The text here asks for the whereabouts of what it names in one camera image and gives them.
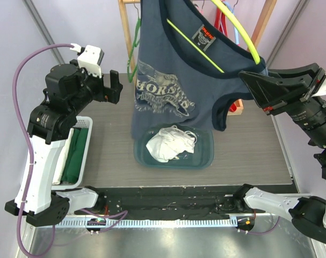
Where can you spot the white slotted cable duct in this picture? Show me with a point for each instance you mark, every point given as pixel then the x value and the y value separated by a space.
pixel 90 222

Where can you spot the white tank top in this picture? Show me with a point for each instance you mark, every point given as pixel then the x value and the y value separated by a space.
pixel 169 142

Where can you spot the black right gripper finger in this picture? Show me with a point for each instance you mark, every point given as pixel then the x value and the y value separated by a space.
pixel 305 72
pixel 269 92

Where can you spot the green folded cloth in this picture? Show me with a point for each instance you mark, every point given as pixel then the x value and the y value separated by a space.
pixel 75 156

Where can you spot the white plastic basket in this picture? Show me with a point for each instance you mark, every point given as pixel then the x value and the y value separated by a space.
pixel 82 122

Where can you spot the teal plastic tub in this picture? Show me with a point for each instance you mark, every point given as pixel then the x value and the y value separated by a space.
pixel 201 158

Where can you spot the red tank top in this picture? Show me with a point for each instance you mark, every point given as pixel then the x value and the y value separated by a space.
pixel 221 25

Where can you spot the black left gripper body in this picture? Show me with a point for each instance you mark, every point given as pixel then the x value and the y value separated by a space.
pixel 99 92

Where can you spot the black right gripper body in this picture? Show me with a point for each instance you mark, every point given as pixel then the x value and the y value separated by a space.
pixel 304 93

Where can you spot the light blue hanger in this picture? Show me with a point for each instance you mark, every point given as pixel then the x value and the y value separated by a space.
pixel 230 15

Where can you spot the lime green hanger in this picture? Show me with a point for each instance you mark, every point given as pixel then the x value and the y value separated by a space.
pixel 232 35

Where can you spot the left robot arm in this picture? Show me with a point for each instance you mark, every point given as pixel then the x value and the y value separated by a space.
pixel 69 90

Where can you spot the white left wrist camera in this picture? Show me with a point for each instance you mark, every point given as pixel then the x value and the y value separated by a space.
pixel 90 58

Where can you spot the navy blue tank top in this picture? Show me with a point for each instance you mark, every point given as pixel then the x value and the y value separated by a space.
pixel 187 70

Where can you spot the wooden clothes rack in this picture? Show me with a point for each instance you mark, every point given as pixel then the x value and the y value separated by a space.
pixel 251 41

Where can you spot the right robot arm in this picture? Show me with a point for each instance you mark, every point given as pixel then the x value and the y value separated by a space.
pixel 306 151

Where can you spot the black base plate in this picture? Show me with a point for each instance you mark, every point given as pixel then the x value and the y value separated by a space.
pixel 170 203

